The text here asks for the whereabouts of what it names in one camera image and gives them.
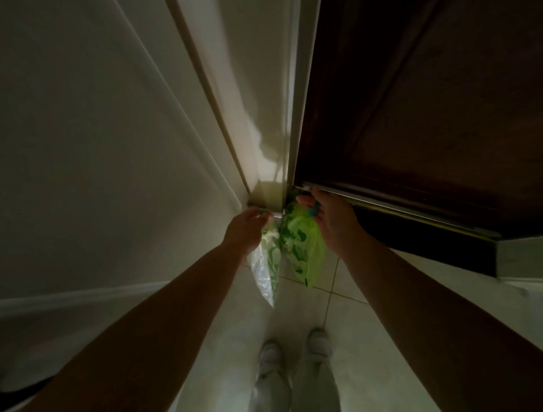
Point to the person's right hand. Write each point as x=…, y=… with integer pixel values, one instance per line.
x=337, y=220

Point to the person's left hand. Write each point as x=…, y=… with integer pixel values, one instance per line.
x=244, y=231

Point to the person's right thumb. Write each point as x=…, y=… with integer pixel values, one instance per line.
x=306, y=200

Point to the person's left fingers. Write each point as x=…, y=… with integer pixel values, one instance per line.
x=259, y=213

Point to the green printed plastic bag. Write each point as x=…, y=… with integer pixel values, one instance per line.
x=302, y=246

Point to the clear plastic bag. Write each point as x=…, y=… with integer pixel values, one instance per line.
x=265, y=267

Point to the dark brown wooden door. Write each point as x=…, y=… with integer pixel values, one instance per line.
x=424, y=110

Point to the person's left forearm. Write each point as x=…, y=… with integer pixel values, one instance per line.
x=140, y=331

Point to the person's right forearm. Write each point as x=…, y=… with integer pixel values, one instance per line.
x=437, y=335

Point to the person's right white shoe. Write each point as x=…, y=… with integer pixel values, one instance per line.
x=319, y=343

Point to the person's white shoe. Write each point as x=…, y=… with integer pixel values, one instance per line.
x=269, y=358
x=319, y=343

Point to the person's left white shoe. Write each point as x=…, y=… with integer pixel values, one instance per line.
x=269, y=358

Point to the person's left leg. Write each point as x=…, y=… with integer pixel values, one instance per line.
x=271, y=392

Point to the person's leg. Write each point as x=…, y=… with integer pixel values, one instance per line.
x=271, y=392
x=316, y=386

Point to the person's right leg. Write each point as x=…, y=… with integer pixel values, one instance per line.
x=316, y=386

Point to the white baseboard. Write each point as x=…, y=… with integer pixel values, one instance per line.
x=76, y=299

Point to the white door frame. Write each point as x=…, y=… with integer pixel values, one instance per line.
x=292, y=93

